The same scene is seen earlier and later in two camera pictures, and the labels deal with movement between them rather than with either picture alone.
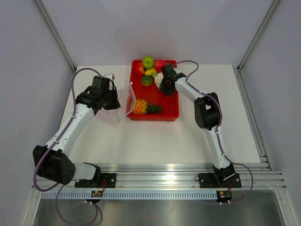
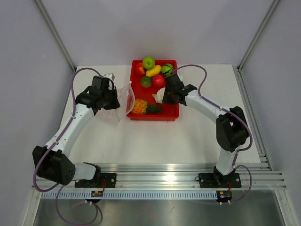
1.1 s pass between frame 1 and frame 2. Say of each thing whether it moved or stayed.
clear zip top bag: stayed
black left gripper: stayed
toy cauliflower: moved
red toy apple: moved
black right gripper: moved
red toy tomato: stayed
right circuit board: stayed
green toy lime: stayed
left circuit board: stayed
